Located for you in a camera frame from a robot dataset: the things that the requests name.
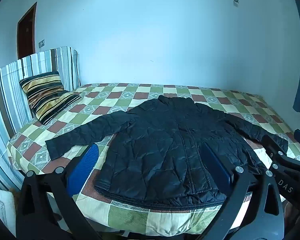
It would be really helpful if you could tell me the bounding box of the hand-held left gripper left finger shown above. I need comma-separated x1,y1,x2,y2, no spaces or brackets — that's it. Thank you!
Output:
16,144,103,240

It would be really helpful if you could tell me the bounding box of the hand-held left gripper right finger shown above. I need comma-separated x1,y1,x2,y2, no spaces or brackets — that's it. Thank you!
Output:
202,143,285,240

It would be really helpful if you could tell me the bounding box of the black quilted jacket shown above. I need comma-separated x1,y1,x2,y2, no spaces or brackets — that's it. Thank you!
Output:
45,95,289,209

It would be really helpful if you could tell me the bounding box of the striped pillow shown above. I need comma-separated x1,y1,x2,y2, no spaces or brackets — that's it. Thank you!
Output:
19,71,82,125

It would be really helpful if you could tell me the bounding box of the white cloth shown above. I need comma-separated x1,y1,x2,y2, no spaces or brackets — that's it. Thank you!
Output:
0,187,16,238

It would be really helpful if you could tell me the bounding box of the striped padded headboard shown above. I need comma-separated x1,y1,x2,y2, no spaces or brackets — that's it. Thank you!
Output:
0,46,81,190

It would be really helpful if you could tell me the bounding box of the brown wooden door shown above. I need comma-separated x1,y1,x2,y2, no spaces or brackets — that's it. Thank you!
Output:
17,1,38,60

